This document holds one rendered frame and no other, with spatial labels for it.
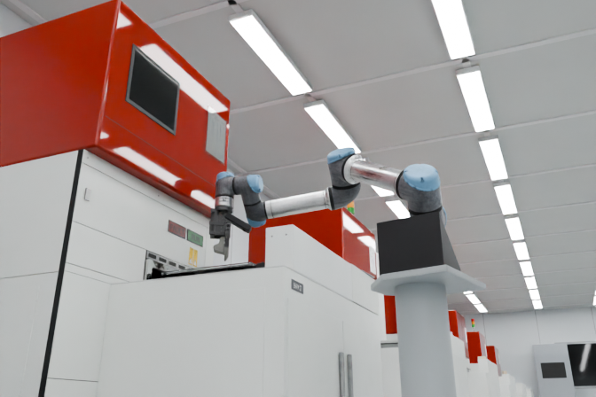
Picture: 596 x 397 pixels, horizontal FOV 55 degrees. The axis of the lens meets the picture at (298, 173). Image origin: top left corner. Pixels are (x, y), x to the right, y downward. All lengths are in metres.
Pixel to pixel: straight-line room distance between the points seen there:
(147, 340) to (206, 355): 0.22
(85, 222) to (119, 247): 0.17
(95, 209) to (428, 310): 1.10
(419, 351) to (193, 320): 0.67
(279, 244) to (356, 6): 2.23
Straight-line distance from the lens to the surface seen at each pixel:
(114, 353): 1.94
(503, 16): 3.99
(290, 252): 1.74
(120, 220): 2.07
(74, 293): 1.89
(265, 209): 2.35
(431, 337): 1.81
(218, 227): 2.29
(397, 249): 1.88
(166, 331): 1.83
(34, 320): 1.90
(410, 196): 1.99
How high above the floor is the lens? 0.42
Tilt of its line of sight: 23 degrees up
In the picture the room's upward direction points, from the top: straight up
